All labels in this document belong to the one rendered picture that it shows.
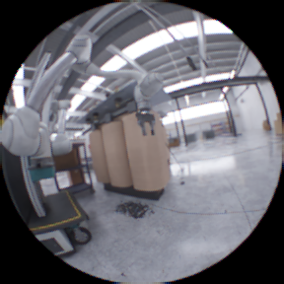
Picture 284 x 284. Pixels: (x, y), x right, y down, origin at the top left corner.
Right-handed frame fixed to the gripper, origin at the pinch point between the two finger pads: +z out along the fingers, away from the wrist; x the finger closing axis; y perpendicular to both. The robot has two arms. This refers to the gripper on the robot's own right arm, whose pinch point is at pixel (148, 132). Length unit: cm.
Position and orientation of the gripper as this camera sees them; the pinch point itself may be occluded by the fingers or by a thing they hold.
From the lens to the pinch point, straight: 67.6
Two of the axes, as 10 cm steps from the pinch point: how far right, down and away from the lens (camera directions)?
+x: 7.5, -1.0, 6.6
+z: 1.6, 9.9, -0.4
